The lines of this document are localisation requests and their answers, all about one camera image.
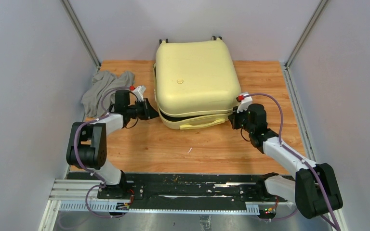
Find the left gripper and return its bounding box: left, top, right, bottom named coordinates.
left=127, top=98, right=160, bottom=121

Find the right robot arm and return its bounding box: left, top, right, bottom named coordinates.
left=228, top=103, right=344, bottom=219

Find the grey crumpled cloth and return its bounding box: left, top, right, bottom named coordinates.
left=80, top=71, right=135, bottom=118

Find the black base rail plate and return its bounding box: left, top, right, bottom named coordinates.
left=97, top=173, right=284, bottom=211

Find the cream suitcase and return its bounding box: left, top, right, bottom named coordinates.
left=153, top=36, right=241, bottom=130

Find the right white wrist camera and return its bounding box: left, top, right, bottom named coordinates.
left=236, top=92, right=253, bottom=113

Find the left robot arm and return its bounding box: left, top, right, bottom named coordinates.
left=66, top=85, right=159, bottom=199

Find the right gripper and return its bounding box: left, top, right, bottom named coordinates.
left=228, top=104, right=254, bottom=134

